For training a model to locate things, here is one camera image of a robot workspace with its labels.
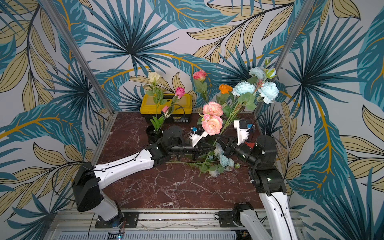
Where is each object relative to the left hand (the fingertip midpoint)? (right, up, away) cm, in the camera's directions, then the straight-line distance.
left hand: (213, 150), depth 65 cm
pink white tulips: (-29, +11, +21) cm, 38 cm away
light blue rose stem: (-2, -13, +25) cm, 28 cm away
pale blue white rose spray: (+9, -11, +19) cm, 24 cm away
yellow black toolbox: (-18, +19, +18) cm, 32 cm away
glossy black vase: (-34, +5, +25) cm, 42 cm away
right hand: (+1, +6, -4) cm, 7 cm away
